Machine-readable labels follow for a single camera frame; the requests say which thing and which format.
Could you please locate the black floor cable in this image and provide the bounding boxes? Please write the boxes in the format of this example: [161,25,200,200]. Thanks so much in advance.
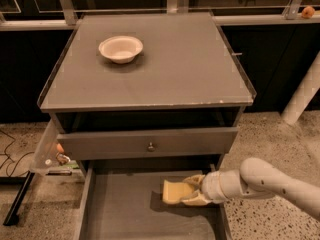
[0,128,36,178]

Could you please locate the open grey middle drawer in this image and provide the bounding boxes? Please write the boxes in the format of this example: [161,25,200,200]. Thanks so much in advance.
[73,166,232,240]

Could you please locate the grey drawer cabinet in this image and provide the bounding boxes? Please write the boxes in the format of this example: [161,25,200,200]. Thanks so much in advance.
[37,11,259,240]

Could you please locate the white paper bowl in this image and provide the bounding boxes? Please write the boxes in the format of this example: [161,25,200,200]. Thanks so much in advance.
[98,36,143,64]

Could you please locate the round metal drawer knob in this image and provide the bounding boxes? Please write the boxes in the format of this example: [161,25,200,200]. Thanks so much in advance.
[147,142,156,152]

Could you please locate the black metal floor bar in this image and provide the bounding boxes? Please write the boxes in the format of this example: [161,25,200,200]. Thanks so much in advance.
[0,171,34,226]

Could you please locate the grey closed top drawer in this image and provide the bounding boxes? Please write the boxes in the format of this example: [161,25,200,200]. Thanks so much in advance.
[57,127,238,160]

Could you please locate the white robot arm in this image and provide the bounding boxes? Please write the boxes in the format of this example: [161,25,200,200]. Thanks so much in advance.
[181,158,320,220]

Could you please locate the yellow sponge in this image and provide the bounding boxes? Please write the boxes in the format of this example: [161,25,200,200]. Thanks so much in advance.
[162,180,195,205]

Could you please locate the metal window frame rail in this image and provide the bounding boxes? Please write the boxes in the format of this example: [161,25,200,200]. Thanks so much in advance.
[0,0,320,32]

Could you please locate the clear plastic side bin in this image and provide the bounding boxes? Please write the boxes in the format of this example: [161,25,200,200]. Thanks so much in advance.
[30,121,79,176]

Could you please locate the small orange ball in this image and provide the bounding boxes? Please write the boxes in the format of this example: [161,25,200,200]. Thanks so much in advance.
[301,6,315,19]

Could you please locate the white diagonal pole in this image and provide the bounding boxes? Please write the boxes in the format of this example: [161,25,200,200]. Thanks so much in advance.
[281,52,320,125]

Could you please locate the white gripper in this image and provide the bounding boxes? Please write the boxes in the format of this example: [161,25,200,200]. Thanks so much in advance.
[181,171,225,206]

